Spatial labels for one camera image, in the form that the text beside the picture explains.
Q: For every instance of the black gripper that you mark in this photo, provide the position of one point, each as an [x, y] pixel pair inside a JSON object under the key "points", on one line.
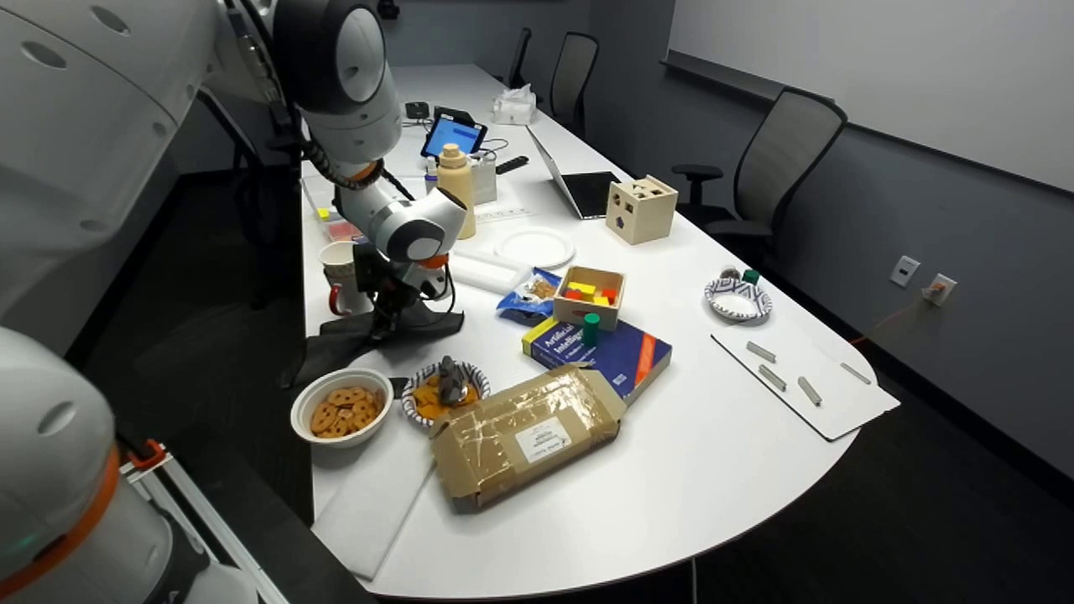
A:
{"points": [[408, 285]]}

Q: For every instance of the black towel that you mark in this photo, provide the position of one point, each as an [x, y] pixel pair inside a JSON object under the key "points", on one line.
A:
{"points": [[346, 346]]}

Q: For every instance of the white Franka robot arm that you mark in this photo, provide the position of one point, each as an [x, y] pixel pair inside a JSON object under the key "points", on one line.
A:
{"points": [[89, 123]]}

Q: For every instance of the silver foil wrapper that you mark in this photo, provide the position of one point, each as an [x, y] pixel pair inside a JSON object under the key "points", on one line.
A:
{"points": [[452, 383]]}

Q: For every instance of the white paper roll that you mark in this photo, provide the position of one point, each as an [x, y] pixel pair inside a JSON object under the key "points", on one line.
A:
{"points": [[488, 272]]}

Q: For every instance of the white bowl of pretzel crackers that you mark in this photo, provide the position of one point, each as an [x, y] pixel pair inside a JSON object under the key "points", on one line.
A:
{"points": [[343, 407]]}

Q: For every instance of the blue snack packet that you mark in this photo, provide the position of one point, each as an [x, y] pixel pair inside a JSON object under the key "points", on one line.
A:
{"points": [[524, 302]]}

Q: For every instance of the clear plastic toy bin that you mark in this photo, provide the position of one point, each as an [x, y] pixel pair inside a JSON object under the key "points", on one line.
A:
{"points": [[339, 229]]}

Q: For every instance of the tan water bottle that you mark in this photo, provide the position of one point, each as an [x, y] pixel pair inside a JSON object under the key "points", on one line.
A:
{"points": [[457, 179]]}

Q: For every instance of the wooden tray of coloured blocks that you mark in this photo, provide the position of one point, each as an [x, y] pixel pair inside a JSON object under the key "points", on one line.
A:
{"points": [[589, 292]]}

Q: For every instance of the green cylinder block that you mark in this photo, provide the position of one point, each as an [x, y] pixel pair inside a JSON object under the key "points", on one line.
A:
{"points": [[591, 325]]}

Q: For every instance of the black pen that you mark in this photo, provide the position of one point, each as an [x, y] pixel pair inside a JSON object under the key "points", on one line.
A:
{"points": [[513, 166]]}

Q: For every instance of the black tablet with blue screen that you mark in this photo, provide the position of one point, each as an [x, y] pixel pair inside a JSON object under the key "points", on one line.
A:
{"points": [[453, 135]]}

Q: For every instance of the white paper sheet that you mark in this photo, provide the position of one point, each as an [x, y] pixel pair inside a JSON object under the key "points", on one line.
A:
{"points": [[370, 505]]}

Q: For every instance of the blue artificial intelligence book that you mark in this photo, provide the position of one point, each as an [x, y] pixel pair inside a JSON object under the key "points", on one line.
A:
{"points": [[610, 358]]}

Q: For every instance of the black device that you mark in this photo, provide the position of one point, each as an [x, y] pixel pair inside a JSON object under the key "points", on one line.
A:
{"points": [[418, 112]]}

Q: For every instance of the grey laptop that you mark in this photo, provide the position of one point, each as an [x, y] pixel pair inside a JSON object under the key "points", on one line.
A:
{"points": [[581, 188]]}

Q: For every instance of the crumpled white plastic bag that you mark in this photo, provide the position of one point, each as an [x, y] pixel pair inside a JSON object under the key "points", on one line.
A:
{"points": [[516, 106]]}

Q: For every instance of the wooden shape sorter cube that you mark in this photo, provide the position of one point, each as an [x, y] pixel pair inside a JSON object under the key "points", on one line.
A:
{"points": [[639, 210]]}

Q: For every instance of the black mesh office chair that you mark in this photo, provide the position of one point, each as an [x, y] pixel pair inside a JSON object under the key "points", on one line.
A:
{"points": [[785, 156], [573, 71]]}

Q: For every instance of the flat white panel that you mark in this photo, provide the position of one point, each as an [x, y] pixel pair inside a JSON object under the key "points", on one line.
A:
{"points": [[826, 415]]}

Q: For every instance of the white wall outlet plate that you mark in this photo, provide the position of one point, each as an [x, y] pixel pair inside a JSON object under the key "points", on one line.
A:
{"points": [[905, 269], [942, 288]]}

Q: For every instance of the white wall whiteboard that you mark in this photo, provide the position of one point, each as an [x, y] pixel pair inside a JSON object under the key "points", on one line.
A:
{"points": [[894, 67]]}

